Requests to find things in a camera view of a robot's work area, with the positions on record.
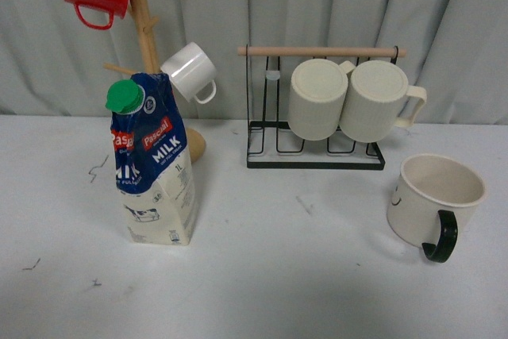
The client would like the blue white milk carton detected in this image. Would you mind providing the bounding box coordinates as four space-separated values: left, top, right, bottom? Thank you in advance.
106 73 198 245

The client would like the cream cup black handle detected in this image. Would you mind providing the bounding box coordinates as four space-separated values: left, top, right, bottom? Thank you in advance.
387 154 486 264

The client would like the cream ribbed mug left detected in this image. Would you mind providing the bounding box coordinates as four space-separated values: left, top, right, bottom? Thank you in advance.
287 59 356 141

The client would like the cream ribbed mug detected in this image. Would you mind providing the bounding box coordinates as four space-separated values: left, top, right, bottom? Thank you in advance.
339 60 427 143
287 59 356 141

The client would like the white mug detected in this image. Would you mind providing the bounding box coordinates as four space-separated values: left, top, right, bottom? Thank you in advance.
161 42 217 105

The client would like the cream ribbed mug right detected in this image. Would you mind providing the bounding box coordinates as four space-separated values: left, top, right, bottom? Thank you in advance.
339 60 427 143

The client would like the wooden mug tree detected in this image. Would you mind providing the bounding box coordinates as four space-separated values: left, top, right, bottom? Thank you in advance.
103 0 206 163

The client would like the grey curtain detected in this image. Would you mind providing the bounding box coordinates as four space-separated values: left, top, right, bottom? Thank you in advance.
1 0 507 125

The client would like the black wire cup rack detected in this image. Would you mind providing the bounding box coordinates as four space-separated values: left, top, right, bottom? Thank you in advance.
237 44 407 171

